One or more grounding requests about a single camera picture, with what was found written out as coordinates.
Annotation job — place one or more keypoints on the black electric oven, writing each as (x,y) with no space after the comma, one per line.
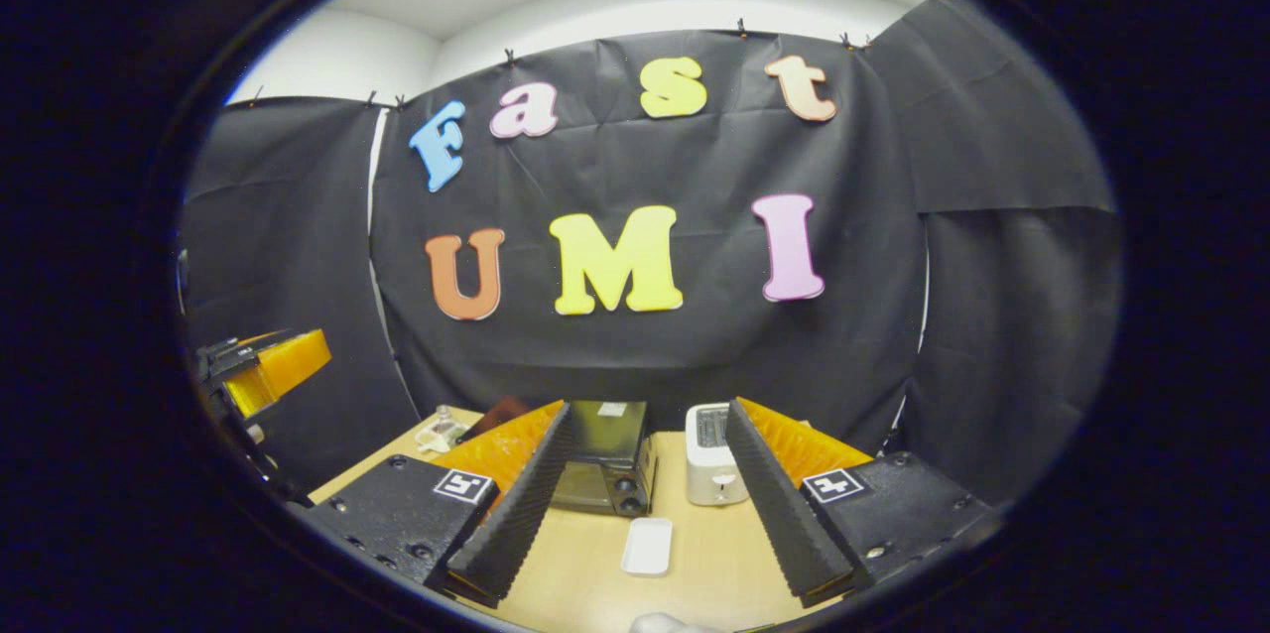
(610,440)

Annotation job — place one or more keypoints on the white divided plate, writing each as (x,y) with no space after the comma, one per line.
(432,442)

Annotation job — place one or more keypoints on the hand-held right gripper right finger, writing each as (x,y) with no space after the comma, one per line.
(779,514)

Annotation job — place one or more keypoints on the white rectangular dish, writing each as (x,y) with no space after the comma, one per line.
(647,547)

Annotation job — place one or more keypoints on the white toaster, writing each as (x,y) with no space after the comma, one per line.
(706,474)

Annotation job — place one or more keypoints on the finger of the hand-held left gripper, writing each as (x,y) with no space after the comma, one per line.
(228,350)
(293,365)

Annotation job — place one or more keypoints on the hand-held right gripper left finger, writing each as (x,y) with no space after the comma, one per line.
(521,514)

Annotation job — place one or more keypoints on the black backdrop cloth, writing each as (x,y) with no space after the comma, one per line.
(645,355)

